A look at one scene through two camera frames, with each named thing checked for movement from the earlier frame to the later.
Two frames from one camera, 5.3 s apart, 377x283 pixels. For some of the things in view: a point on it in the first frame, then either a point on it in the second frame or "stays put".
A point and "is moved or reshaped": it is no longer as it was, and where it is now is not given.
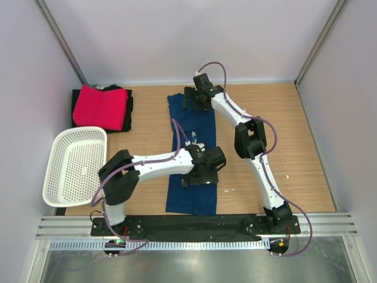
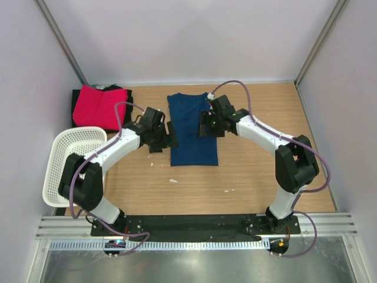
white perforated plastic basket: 76,155 stays put
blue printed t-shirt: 189,125 is moved or reshaped
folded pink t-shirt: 98,109 stays put
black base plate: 192,226 stays put
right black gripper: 189,92 to 205,118
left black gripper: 210,178 to 166,141
